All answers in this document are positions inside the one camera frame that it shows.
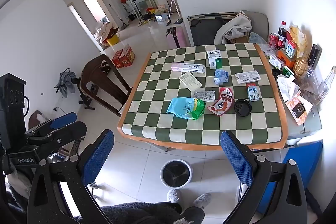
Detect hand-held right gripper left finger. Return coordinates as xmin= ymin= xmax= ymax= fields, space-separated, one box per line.
xmin=27 ymin=129 xmax=115 ymax=224

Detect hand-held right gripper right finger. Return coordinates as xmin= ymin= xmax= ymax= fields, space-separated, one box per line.
xmin=220 ymin=130 xmax=309 ymax=224

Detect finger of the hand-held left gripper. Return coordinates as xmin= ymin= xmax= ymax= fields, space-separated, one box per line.
xmin=25 ymin=112 xmax=78 ymax=137
xmin=26 ymin=121 xmax=88 ymax=151

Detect round grey trash bin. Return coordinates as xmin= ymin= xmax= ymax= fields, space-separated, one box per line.
xmin=160 ymin=160 xmax=192 ymax=189

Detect pink white toothpaste box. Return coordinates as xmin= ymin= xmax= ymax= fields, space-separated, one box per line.
xmin=171 ymin=63 xmax=206 ymax=74

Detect black exercise bike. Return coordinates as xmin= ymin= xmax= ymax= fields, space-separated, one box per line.
xmin=55 ymin=68 xmax=96 ymax=110

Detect black cup lid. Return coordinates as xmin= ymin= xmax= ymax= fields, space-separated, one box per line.
xmin=234 ymin=98 xmax=252 ymax=117

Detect red snack packet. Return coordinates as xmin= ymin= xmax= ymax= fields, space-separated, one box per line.
xmin=207 ymin=98 xmax=231 ymax=116
xmin=219 ymin=87 xmax=234 ymax=106

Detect green checkered tablecloth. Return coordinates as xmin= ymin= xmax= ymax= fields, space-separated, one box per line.
xmin=117 ymin=43 xmax=289 ymax=151

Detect dark wooden chair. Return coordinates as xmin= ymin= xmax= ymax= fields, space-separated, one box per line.
xmin=79 ymin=54 xmax=133 ymax=117

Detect grey fuzzy slipper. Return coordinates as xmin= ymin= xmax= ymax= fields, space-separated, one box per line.
xmin=167 ymin=189 xmax=181 ymax=205
xmin=193 ymin=193 xmax=212 ymax=209

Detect small blue white carton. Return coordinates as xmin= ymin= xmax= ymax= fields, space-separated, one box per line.
xmin=246 ymin=83 xmax=261 ymax=102

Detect silver blister pack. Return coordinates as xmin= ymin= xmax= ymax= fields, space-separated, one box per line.
xmin=193 ymin=90 xmax=216 ymax=103

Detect blue green rice bag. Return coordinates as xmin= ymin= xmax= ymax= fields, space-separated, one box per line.
xmin=167 ymin=97 xmax=206 ymax=121

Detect person's dark fleece legs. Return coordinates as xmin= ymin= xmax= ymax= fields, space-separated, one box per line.
xmin=76 ymin=202 xmax=205 ymax=224

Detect red cardboard box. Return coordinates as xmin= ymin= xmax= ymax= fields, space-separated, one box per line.
xmin=119 ymin=44 xmax=136 ymax=67
xmin=112 ymin=49 xmax=124 ymax=68

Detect white printed paper packet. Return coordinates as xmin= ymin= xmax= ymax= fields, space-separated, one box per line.
xmin=234 ymin=70 xmax=260 ymax=85

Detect crumpled blue wrapper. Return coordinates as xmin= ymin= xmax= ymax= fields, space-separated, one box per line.
xmin=214 ymin=69 xmax=229 ymax=85

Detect white crumpled tissue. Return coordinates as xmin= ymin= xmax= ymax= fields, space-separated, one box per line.
xmin=277 ymin=74 xmax=301 ymax=101

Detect flat white medicine box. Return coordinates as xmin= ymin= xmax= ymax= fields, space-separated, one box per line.
xmin=179 ymin=72 xmax=202 ymax=92

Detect yellow bucket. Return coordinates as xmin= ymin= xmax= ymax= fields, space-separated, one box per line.
xmin=106 ymin=33 xmax=121 ymax=46

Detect pile of light clothes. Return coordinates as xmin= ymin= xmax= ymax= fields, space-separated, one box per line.
xmin=94 ymin=21 xmax=116 ymax=43

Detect white green medicine box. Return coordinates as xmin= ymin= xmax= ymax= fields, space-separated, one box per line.
xmin=207 ymin=50 xmax=223 ymax=69

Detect white green flat box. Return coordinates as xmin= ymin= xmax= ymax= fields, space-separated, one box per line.
xmin=269 ymin=55 xmax=285 ymax=69

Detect clear plastic bag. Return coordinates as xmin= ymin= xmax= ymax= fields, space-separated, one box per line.
xmin=299 ymin=67 xmax=322 ymax=104

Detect orange box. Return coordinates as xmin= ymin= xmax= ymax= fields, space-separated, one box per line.
xmin=278 ymin=49 xmax=297 ymax=68

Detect gold jar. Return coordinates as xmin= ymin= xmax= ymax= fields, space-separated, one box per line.
xmin=293 ymin=56 xmax=310 ymax=79

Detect clear glass bottle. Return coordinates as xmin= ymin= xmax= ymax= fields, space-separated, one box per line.
xmin=316 ymin=66 xmax=336 ymax=106

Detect white blue milk carton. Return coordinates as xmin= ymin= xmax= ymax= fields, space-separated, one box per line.
xmin=286 ymin=40 xmax=297 ymax=59

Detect light blue plastic bag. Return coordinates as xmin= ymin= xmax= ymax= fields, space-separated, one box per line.
xmin=248 ymin=32 xmax=268 ymax=46

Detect black box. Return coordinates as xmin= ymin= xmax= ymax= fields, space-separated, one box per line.
xmin=308 ymin=44 xmax=322 ymax=68

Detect cola bottle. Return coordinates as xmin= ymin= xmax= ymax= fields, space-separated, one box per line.
xmin=278 ymin=21 xmax=287 ymax=50

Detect grey folding bed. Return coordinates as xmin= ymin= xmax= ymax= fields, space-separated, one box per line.
xmin=188 ymin=13 xmax=238 ymax=46

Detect pink suitcase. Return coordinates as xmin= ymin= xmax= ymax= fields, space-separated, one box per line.
xmin=166 ymin=26 xmax=190 ymax=48

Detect yellow snack bag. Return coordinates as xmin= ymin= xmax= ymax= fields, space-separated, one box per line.
xmin=289 ymin=25 xmax=307 ymax=56

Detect grey seat cushion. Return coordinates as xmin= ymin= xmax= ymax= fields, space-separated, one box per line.
xmin=241 ymin=11 xmax=269 ymax=38

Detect metal tripod stand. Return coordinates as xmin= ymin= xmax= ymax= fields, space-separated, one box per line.
xmin=165 ymin=0 xmax=181 ymax=26

